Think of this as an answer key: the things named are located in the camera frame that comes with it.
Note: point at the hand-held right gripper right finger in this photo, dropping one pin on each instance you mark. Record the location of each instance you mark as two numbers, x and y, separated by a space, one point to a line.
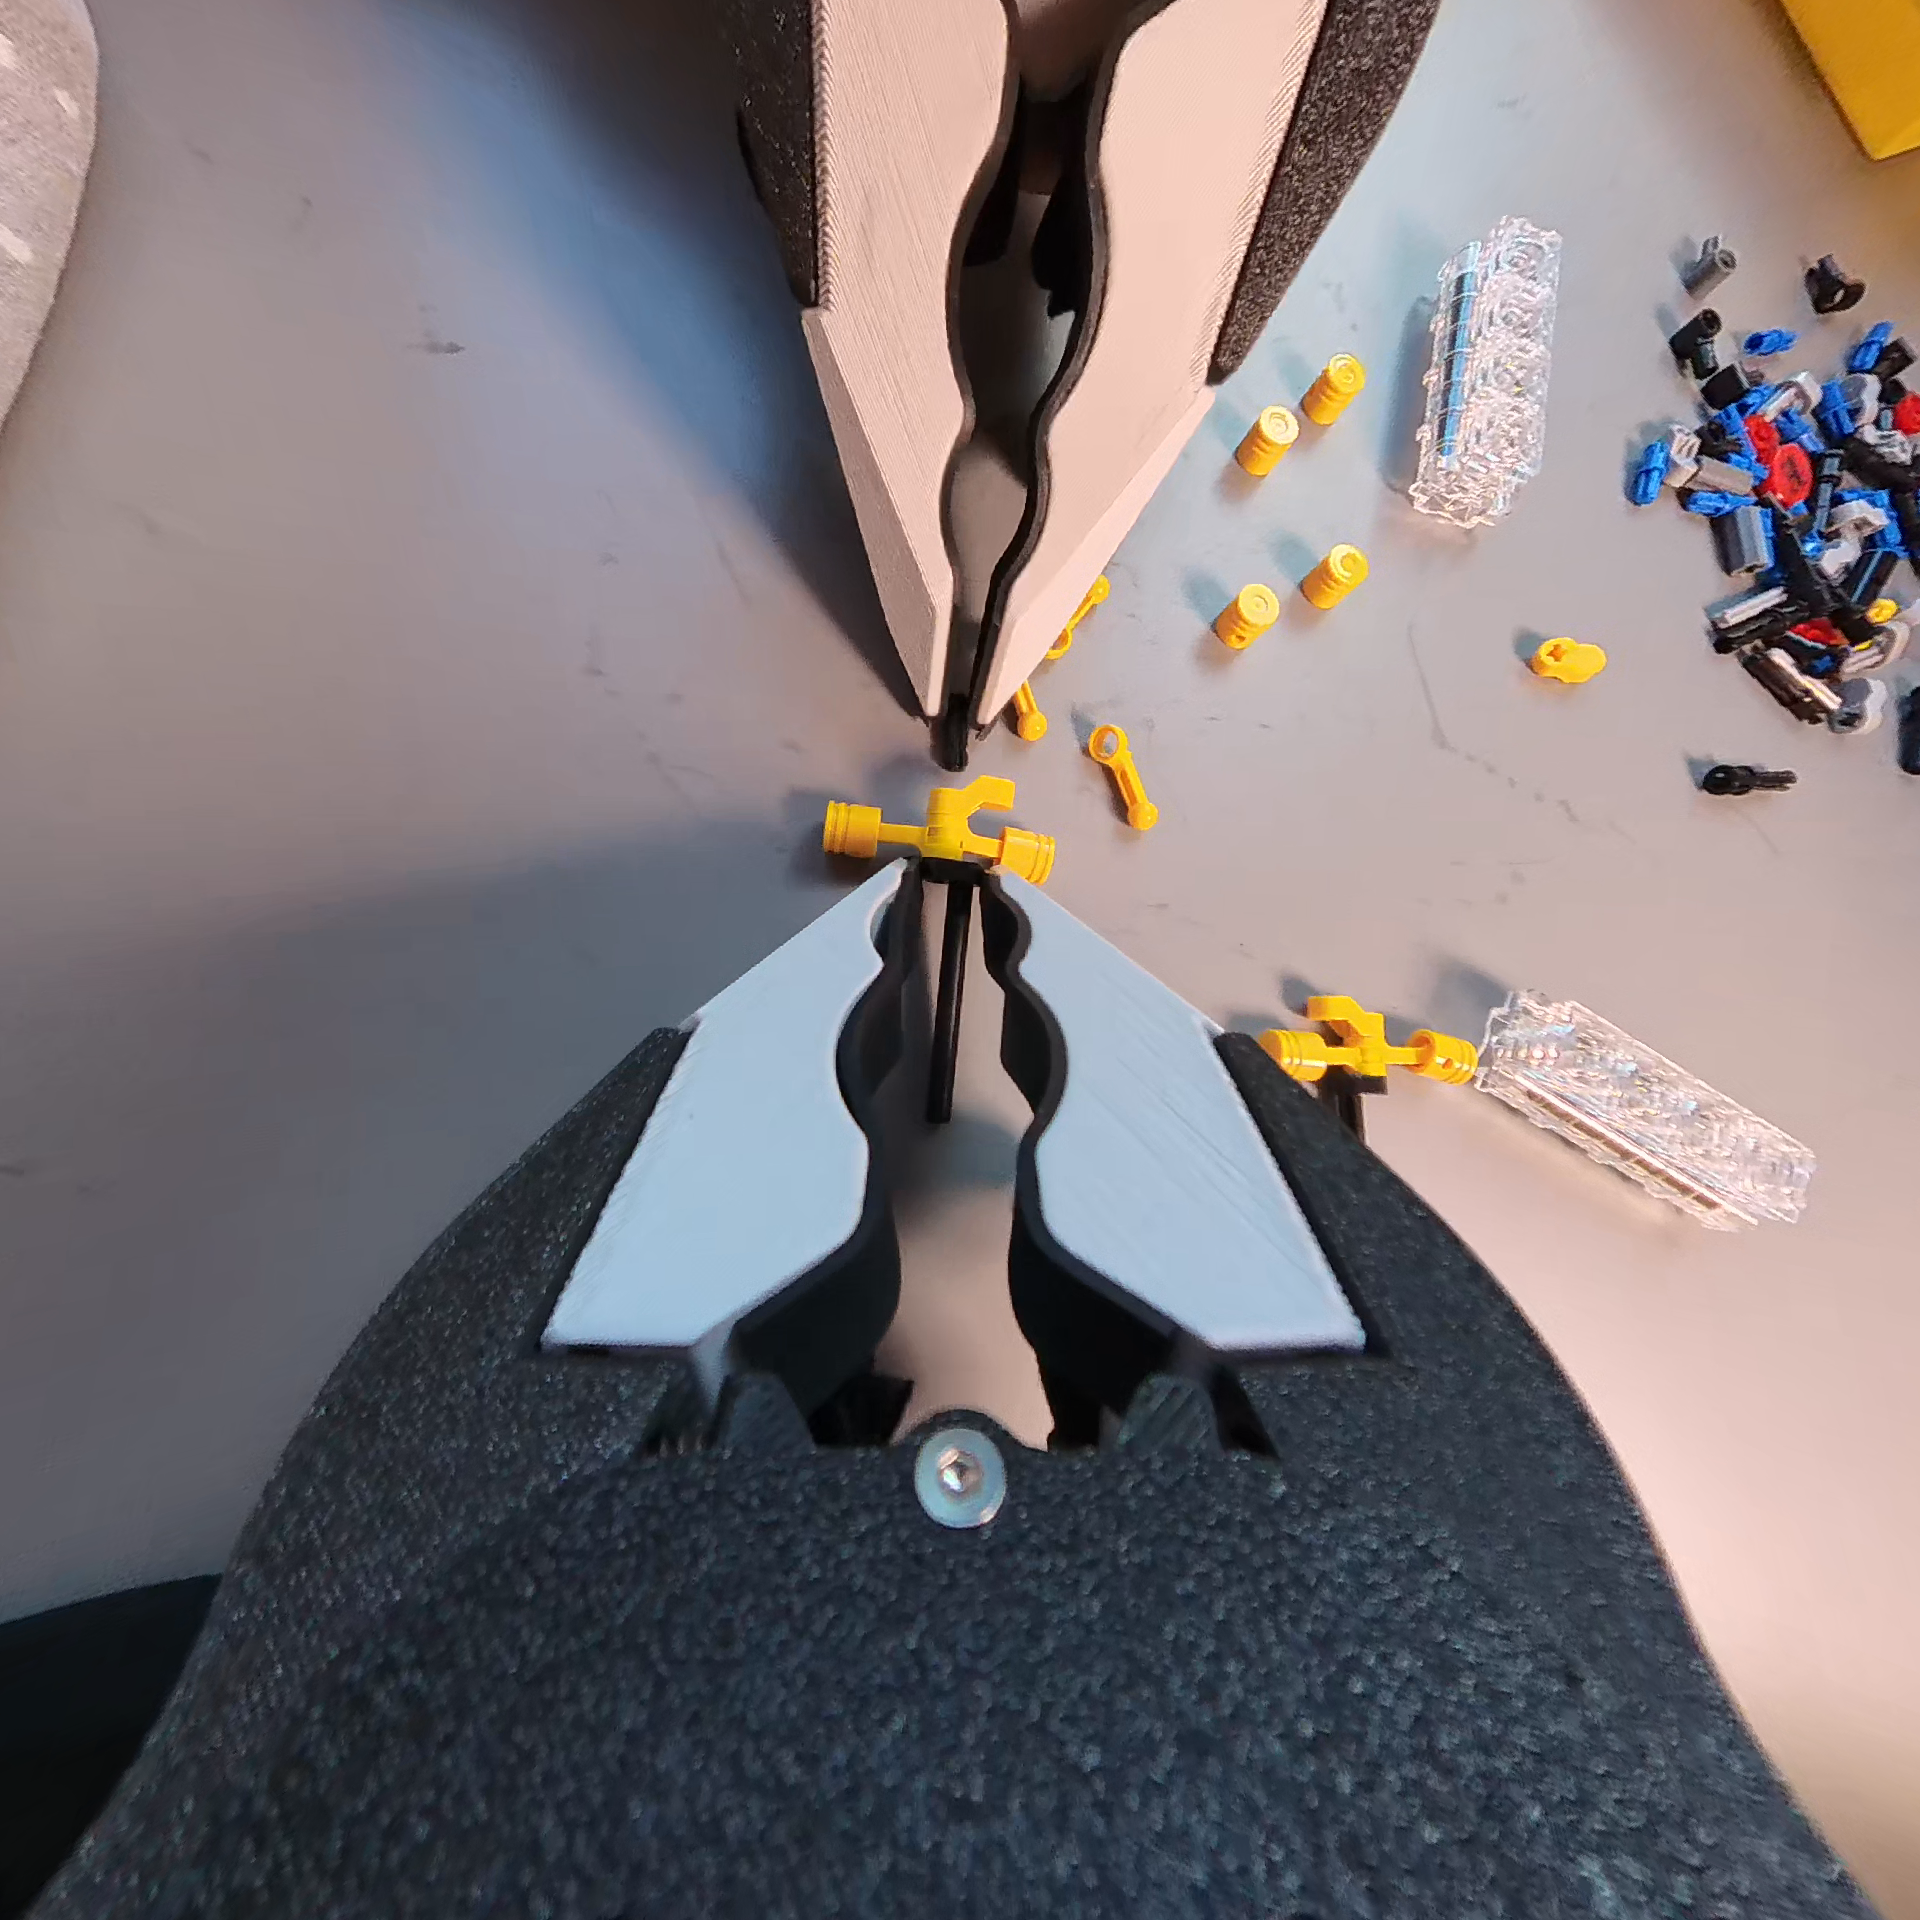
1185 1187

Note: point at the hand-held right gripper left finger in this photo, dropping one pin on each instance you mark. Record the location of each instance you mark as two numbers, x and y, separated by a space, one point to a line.
719 1187

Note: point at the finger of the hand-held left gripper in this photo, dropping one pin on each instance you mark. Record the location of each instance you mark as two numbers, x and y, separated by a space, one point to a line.
891 226
1185 226

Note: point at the yellow piston crank assembly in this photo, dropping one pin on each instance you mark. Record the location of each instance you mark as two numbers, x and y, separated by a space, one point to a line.
1355 1036
948 828

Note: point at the transparent cylinder block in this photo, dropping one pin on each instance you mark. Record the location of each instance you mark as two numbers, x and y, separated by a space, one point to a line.
1645 1110
1483 377

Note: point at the pile of mixed building parts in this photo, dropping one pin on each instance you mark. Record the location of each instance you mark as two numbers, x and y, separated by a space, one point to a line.
1801 510

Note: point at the grey desk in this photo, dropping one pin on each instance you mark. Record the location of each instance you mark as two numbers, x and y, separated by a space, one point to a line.
378 599

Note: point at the yellow piston cylinder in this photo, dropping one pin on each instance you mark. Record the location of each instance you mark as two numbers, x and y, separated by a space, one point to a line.
1332 576
1267 438
1332 390
1246 613

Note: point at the yellow connecting rod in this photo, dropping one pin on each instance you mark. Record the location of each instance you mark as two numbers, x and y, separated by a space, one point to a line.
1082 609
1128 785
1027 715

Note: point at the small grey connector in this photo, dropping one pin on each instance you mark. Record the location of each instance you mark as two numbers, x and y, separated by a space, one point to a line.
1706 266

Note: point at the black angled connector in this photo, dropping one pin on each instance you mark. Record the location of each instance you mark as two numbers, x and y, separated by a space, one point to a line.
1829 284

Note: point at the yellow plastic bin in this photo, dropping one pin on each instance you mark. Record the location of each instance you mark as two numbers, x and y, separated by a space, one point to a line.
1869 65

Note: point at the yellow crank connector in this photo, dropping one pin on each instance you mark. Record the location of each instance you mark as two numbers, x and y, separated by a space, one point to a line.
1568 657

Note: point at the long black pin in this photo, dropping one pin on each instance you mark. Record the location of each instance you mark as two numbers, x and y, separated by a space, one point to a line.
1747 779

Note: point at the person's grey speckled sweatshirt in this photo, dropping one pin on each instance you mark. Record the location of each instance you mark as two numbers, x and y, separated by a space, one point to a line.
36 150

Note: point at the dark cloth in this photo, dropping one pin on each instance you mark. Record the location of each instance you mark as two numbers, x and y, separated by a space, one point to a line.
77 1769

